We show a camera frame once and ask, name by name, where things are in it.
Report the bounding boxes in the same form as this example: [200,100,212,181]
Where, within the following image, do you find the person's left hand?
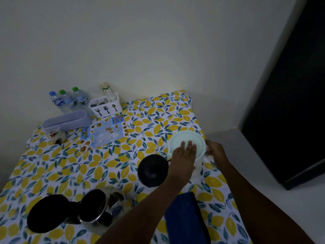
[167,140,198,187]

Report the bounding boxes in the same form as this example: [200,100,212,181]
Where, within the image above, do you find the person's right hand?
[205,140,230,172]

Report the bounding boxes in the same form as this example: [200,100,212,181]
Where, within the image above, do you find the pale green round lid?
[168,130,207,163]

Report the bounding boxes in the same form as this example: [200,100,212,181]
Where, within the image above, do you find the person's right forearm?
[219,162,316,244]

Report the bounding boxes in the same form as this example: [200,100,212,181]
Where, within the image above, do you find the person's left forearm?
[94,178,191,244]

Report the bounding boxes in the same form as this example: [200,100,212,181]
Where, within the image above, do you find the black round kettle base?
[137,154,170,188]

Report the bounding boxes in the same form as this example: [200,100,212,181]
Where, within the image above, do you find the blue folded cloth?
[164,191,211,244]

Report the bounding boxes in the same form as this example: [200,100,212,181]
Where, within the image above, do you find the blue printed food sheet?
[80,113,128,153]

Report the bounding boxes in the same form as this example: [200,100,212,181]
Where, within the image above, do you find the white cutlery caddy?
[89,93,123,118]

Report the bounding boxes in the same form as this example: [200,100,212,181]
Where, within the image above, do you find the dark door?
[241,0,325,190]

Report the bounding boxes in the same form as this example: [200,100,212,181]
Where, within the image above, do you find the bundle of chopsticks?
[100,82,115,102]

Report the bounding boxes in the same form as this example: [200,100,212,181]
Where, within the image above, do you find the dark cutlery in caddy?
[92,98,110,107]

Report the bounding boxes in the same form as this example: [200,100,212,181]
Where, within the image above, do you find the steel kettle with black lid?
[27,188,125,234]

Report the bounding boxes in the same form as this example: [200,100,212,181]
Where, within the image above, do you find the lemon print tablecloth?
[0,90,252,244]

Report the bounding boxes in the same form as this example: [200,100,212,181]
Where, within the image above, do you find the green cap water bottle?
[59,89,78,112]
[72,87,90,107]

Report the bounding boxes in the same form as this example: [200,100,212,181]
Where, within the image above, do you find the lavender plastic tray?
[42,110,93,134]

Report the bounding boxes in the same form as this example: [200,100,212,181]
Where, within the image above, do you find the small white patterned cup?
[48,128,68,146]

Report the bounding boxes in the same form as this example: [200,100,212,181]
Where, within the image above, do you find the blue cap water bottle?
[49,91,67,114]

